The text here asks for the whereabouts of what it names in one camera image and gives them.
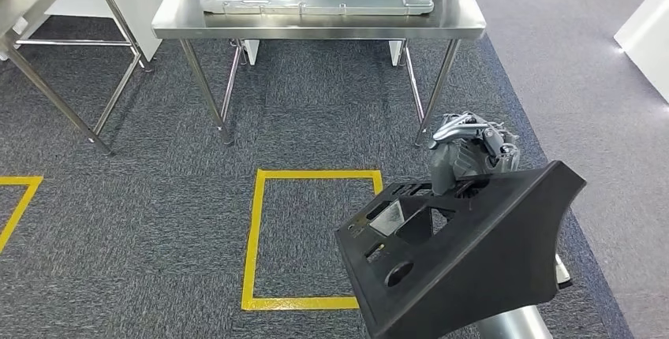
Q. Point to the black plastic bracket part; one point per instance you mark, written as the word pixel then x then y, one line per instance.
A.
pixel 470 274

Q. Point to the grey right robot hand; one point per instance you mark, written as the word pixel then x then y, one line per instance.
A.
pixel 465 154

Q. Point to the yellow floor tape square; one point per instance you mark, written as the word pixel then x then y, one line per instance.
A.
pixel 256 242

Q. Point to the white cabinet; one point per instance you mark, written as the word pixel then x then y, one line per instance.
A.
pixel 648 39
pixel 136 2

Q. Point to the stainless steel workbench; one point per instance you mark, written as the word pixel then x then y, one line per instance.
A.
pixel 324 26

